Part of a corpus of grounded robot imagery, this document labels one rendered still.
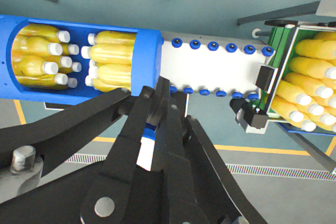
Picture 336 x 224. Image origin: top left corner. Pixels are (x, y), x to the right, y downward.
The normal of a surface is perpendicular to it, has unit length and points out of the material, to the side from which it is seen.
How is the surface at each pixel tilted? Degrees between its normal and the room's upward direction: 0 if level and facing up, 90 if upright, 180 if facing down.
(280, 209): 0
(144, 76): 7
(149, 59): 28
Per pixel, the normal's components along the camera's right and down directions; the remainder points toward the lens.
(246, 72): -0.03, 0.37
